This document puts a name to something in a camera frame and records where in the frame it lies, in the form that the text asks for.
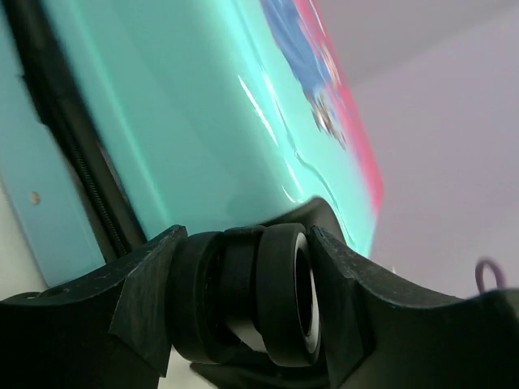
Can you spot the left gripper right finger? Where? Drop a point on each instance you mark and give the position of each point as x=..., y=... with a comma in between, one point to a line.
x=382, y=331

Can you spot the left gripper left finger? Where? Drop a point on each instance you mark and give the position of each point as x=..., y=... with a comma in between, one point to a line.
x=106, y=329

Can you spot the pink and teal suitcase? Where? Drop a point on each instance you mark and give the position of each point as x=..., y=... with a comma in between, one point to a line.
x=232, y=119

